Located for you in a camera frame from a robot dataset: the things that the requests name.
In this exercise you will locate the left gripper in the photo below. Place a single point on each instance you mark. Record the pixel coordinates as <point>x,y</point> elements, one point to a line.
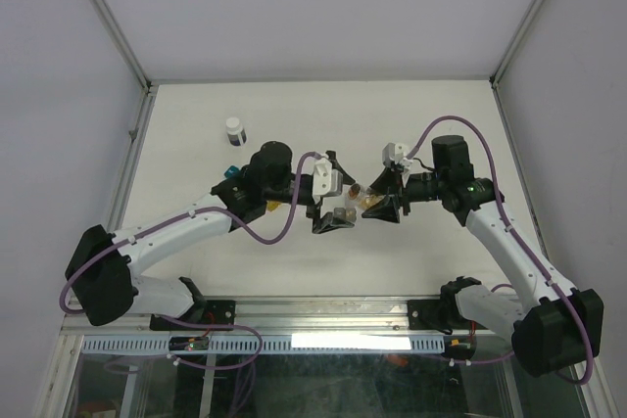
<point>327,221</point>

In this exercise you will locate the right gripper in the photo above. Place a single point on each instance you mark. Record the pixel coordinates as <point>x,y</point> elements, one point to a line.
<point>388,182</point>

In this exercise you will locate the clear bottle with orange pills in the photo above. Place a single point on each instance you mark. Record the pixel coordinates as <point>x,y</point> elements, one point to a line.
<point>365,201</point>

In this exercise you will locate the grey pill box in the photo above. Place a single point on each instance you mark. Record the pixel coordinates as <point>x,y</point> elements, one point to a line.
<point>345,214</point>

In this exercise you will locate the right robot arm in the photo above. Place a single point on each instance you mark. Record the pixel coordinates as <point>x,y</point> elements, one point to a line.
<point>552,324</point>

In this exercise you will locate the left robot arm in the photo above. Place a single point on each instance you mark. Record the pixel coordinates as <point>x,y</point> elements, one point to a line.
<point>106,277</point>

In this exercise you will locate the yellow pill box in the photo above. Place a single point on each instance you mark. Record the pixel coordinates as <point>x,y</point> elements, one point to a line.
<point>272,205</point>

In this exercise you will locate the blue pill box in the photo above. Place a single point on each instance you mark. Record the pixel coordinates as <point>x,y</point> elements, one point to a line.
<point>232,171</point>

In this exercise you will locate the white cap pill bottle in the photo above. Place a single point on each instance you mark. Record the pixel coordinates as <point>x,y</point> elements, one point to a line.
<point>235,131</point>

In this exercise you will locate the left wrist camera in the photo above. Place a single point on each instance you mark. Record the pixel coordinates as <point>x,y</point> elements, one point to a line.
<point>327,181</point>

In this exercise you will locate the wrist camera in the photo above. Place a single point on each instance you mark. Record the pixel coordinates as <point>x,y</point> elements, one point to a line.
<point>395,156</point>
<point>327,181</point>

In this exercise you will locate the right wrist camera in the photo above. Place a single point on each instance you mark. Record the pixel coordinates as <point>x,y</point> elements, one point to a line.
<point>395,156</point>

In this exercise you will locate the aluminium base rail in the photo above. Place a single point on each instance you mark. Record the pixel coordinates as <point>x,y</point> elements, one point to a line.
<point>275,315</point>

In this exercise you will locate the white slotted cable duct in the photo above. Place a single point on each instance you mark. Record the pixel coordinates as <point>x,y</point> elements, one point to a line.
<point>298,343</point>

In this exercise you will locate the right aluminium frame post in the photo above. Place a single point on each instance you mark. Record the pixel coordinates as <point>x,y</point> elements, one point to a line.
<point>531,14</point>

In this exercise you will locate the aluminium frame post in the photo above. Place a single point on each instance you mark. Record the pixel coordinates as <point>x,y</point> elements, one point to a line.
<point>531,14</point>
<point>120,41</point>

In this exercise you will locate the left aluminium frame post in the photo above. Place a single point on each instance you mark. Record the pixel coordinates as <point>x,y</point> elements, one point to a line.
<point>120,41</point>

